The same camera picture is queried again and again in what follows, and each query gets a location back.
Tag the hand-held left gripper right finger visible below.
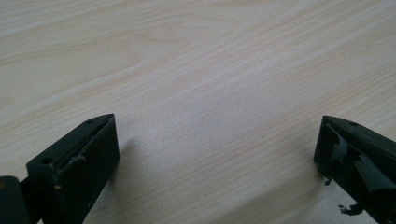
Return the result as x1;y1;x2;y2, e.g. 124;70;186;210
313;115;396;224

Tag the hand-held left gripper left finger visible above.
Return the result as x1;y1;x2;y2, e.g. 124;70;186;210
25;113;121;224

